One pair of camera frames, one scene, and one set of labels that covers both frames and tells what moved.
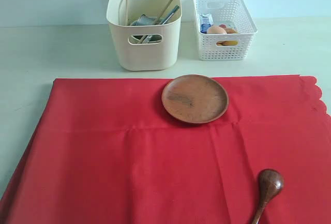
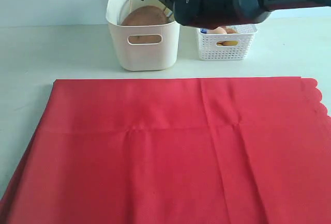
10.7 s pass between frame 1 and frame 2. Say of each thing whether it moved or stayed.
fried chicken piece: stayed
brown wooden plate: moved
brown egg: stayed
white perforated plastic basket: stayed
